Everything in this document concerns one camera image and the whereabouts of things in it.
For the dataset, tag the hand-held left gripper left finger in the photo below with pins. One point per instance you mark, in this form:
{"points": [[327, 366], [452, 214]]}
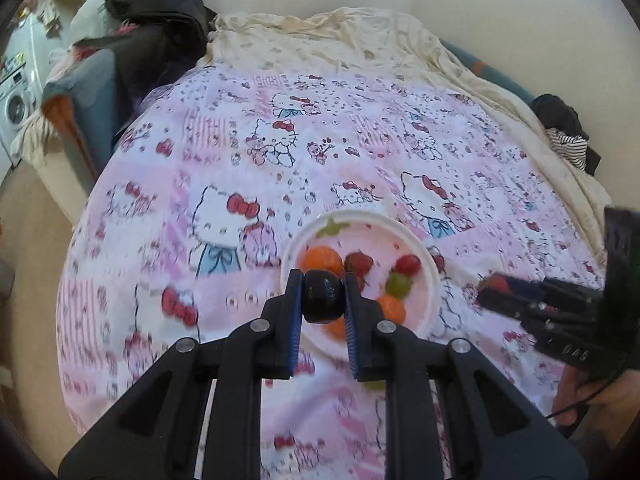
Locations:
{"points": [[295, 320]]}

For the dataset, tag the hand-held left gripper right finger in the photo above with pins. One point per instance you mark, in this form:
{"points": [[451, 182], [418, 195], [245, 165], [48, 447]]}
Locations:
{"points": [[352, 325]]}

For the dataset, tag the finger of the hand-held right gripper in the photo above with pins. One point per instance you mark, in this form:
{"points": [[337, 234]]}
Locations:
{"points": [[545, 292], [560, 340]]}

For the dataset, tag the large orange mandarin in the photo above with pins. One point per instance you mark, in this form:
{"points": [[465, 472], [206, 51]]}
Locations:
{"points": [[336, 329]]}

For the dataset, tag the dark purple plum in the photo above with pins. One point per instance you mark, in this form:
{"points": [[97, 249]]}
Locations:
{"points": [[323, 296]]}

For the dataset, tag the small orange mandarin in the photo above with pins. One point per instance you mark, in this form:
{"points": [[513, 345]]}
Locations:
{"points": [[392, 308], [322, 258]]}

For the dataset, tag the small red fruit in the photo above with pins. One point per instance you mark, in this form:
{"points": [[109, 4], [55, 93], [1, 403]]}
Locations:
{"points": [[495, 284]]}

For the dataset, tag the green round fruit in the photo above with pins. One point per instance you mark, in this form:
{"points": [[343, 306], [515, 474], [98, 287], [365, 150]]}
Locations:
{"points": [[398, 284]]}

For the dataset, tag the dark red fruit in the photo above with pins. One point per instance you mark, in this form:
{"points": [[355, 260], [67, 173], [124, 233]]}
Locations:
{"points": [[358, 263]]}

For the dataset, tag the white round plate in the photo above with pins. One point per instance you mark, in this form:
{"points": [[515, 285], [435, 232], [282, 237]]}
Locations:
{"points": [[415, 310]]}

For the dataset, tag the bright red fruit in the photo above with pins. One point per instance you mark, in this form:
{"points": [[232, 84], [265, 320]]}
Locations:
{"points": [[407, 264]]}

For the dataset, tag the person's right hand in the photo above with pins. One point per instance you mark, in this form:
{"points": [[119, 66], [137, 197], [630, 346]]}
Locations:
{"points": [[615, 395]]}

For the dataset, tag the black white striped garment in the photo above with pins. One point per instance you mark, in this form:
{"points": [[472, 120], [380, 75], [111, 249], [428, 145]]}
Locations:
{"points": [[570, 147]]}

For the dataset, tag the pink cat print blanket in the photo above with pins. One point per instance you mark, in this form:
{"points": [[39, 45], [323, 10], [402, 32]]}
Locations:
{"points": [[300, 160]]}

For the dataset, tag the black cloth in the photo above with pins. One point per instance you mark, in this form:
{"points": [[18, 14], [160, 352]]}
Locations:
{"points": [[557, 110]]}

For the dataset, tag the blue mattress edge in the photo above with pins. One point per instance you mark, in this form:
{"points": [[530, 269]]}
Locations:
{"points": [[495, 72]]}

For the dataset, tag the cream bed sheet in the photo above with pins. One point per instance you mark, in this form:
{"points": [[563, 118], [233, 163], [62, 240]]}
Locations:
{"points": [[350, 35]]}

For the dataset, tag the blue and orange cushion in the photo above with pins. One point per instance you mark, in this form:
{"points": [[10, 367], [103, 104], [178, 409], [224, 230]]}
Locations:
{"points": [[75, 90]]}

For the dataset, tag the cream fringed cloth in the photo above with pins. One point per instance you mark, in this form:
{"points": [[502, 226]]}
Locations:
{"points": [[32, 135]]}

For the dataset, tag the black jacket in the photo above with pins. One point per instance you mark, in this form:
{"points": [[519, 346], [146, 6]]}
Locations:
{"points": [[160, 25]]}

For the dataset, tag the white washing machine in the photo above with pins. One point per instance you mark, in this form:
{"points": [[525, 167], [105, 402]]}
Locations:
{"points": [[15, 105]]}

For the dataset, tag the white plastic bag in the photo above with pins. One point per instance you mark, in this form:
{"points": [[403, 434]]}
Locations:
{"points": [[87, 10]]}

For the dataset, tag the white refrigerator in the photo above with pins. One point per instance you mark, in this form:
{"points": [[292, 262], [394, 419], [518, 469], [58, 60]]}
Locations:
{"points": [[30, 40]]}

